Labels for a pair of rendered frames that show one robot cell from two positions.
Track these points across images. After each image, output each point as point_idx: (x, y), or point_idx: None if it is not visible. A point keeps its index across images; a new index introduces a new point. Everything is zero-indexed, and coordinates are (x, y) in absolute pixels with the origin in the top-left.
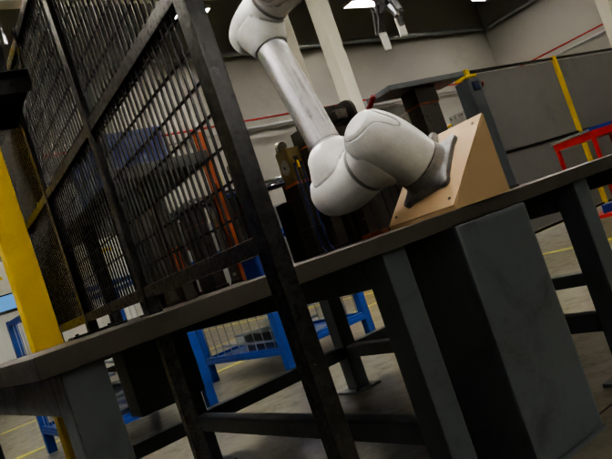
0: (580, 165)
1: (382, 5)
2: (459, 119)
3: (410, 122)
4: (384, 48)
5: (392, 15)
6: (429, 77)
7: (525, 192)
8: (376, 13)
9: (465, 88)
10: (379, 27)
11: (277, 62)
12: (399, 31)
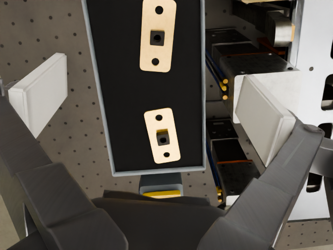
0: (56, 119)
1: (51, 197)
2: (241, 186)
3: (249, 65)
4: (249, 77)
5: (15, 111)
6: (91, 58)
7: None
8: (275, 203)
9: (152, 175)
10: (286, 141)
11: None
12: (47, 59)
